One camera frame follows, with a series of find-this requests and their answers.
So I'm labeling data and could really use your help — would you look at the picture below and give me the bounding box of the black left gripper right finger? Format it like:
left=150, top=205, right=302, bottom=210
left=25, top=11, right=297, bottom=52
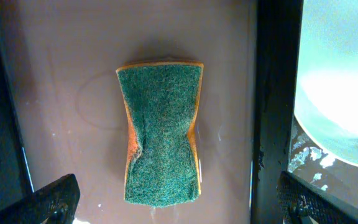
left=277, top=171, right=358, bottom=224

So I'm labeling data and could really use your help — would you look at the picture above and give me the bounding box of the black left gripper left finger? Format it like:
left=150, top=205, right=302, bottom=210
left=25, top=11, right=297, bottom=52
left=0, top=174, right=80, bottom=224

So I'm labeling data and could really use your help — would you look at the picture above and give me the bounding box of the white plate with red stain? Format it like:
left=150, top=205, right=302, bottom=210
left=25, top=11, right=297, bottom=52
left=295, top=0, right=358, bottom=167

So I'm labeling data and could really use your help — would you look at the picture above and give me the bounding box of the green and orange sponge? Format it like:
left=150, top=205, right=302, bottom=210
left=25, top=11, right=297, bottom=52
left=116, top=61, right=203, bottom=207

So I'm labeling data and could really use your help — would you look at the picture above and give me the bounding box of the large brown serving tray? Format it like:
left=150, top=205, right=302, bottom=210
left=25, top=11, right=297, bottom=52
left=288, top=119, right=358, bottom=208

